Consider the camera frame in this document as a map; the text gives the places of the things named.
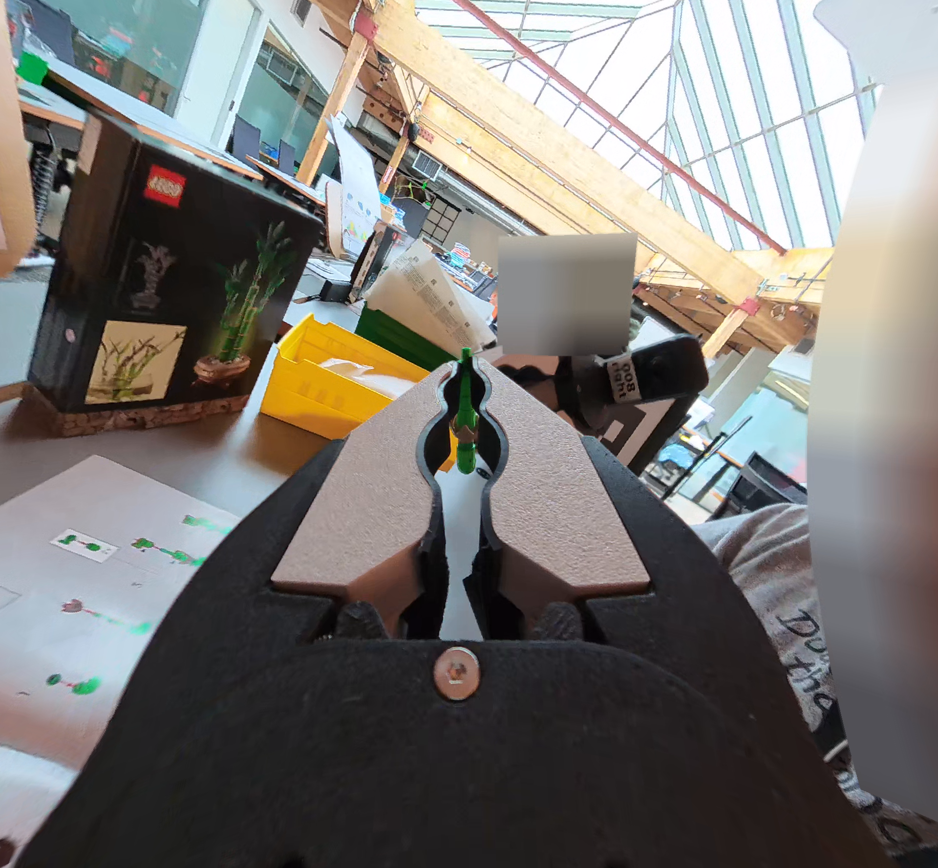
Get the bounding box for yellow plastic bin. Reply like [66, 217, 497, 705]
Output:
[260, 312, 457, 473]

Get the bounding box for black storage crate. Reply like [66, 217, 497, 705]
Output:
[722, 452, 807, 517]

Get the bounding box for pale blurred object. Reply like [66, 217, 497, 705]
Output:
[806, 0, 938, 821]

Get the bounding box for folded white paper sheets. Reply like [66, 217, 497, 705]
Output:
[364, 238, 499, 352]

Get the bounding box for white printed poster board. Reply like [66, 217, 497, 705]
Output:
[324, 114, 384, 257]

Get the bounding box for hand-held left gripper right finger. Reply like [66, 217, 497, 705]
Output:
[464, 359, 652, 640]

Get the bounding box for lego instruction booklet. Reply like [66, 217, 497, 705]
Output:
[0, 454, 243, 774]

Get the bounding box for light wooden board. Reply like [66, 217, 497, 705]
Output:
[0, 0, 38, 279]

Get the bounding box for black lego set box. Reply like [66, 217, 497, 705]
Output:
[28, 109, 323, 414]

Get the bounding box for green lego bamboo stem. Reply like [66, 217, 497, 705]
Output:
[453, 347, 481, 477]

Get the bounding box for long wooden office desk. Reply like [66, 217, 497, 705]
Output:
[15, 58, 265, 183]

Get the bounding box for person's grey printed shirt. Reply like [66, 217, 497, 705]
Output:
[692, 503, 938, 868]

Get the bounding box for clear plastic bag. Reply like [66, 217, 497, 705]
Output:
[315, 356, 411, 400]

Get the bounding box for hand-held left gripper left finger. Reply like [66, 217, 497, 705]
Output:
[271, 361, 459, 640]

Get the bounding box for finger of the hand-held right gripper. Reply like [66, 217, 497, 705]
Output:
[500, 357, 569, 411]

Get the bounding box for green plastic bin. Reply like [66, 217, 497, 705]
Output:
[357, 304, 459, 374]

